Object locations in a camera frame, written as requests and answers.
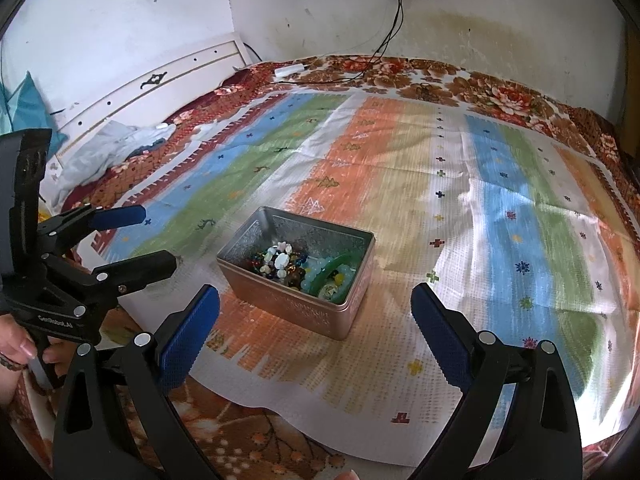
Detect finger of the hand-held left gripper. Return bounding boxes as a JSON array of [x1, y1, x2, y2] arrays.
[[37, 204, 147, 257], [45, 250, 177, 312]]

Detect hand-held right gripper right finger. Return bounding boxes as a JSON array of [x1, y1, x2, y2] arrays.
[[410, 282, 583, 480]]

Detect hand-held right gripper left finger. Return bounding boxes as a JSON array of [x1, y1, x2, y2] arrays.
[[52, 284, 223, 480]]

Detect rose gold tin box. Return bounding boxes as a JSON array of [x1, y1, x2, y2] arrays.
[[216, 206, 376, 342]]

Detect multicolor glass bead bracelet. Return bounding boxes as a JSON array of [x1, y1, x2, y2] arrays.
[[246, 250, 308, 277]]

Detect white shell stone bracelet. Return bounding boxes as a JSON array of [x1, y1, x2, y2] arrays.
[[265, 242, 301, 281]]

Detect green jade bangle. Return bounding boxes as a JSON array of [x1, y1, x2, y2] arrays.
[[310, 254, 358, 306]]

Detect light blue bead bracelet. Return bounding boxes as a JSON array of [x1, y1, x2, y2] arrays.
[[300, 260, 351, 294]]

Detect person's left forearm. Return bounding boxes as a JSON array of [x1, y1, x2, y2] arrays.
[[0, 367, 32, 406]]

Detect person's left hand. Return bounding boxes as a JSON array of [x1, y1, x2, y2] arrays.
[[0, 312, 69, 377]]

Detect grey clothing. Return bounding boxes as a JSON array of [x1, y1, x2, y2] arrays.
[[50, 121, 173, 206]]

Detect white headboard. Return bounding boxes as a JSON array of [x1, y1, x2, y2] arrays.
[[37, 31, 251, 206]]

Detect teal cloth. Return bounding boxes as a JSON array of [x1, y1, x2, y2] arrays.
[[0, 71, 68, 146]]

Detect striped patterned mat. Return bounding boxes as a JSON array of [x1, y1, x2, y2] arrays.
[[107, 91, 640, 448]]

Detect black cable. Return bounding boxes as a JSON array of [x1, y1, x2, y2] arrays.
[[350, 0, 404, 68], [295, 0, 406, 84]]

